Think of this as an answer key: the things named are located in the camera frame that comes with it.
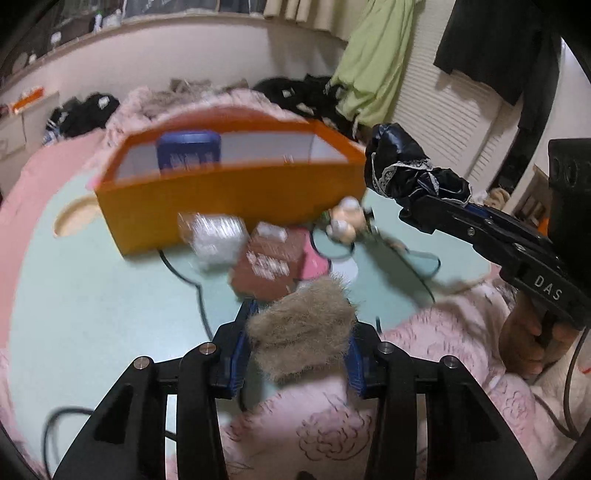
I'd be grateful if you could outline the black satin lace cloth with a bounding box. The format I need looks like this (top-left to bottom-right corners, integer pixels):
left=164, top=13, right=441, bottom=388
left=363, top=123, right=472, bottom=209

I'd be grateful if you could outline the grey furry pompom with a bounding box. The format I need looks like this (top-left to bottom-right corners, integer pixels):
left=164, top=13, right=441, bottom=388
left=246, top=275, right=356, bottom=382

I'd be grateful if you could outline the white beige round toy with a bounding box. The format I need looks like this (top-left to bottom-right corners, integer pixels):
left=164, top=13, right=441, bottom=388
left=325, top=196, right=374, bottom=246

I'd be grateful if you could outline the brown card pack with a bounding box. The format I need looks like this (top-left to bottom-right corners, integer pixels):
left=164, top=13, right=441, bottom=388
left=229, top=222, right=305, bottom=302

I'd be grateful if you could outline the blue durex tin box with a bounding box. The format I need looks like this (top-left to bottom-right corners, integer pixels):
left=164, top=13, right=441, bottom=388
left=156, top=130, right=221, bottom=171

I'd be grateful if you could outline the person's right hand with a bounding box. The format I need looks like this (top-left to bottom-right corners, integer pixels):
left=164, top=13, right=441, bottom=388
left=499, top=291, right=581, bottom=379

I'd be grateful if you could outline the pink floral quilt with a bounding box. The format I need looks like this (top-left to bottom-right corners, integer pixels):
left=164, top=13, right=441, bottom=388
left=165, top=276, right=591, bottom=480

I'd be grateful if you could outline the clear plastic bag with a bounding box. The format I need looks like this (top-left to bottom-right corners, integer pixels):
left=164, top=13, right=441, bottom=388
left=178, top=213, right=249, bottom=270

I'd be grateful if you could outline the black hanging garment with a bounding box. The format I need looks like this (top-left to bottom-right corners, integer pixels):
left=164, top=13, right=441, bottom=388
left=434, top=1, right=559, bottom=160

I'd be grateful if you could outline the green hanging garment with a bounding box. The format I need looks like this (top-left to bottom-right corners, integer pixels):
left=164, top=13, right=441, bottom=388
left=329, top=0, right=423, bottom=127

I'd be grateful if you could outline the orange cardboard box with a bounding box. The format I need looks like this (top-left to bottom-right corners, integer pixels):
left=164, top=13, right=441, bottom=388
left=95, top=106, right=366, bottom=256

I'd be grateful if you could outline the black clothes pile right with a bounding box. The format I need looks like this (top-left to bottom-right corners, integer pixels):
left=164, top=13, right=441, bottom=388
left=252, top=74, right=356, bottom=141

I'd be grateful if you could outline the black clothes pile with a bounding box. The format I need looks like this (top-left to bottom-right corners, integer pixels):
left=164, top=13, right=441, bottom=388
left=252, top=74, right=356, bottom=141
left=42, top=93, right=120, bottom=145

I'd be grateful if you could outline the white drawer cabinet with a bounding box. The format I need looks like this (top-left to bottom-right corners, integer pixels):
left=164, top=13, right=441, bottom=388
left=1, top=92, right=59, bottom=159

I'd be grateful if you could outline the black clothes pile left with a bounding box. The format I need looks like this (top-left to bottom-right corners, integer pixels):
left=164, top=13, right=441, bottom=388
left=42, top=93, right=120, bottom=145

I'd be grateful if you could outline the beige curtain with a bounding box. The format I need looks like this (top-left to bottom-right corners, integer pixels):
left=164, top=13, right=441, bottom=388
left=263, top=0, right=367, bottom=41

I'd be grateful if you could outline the crumpled pink blanket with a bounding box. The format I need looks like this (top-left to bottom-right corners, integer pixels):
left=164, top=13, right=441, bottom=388
left=105, top=79, right=283, bottom=143

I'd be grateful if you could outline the orange tissue box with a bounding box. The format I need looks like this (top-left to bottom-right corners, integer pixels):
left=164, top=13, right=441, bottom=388
left=11, top=87, right=44, bottom=114

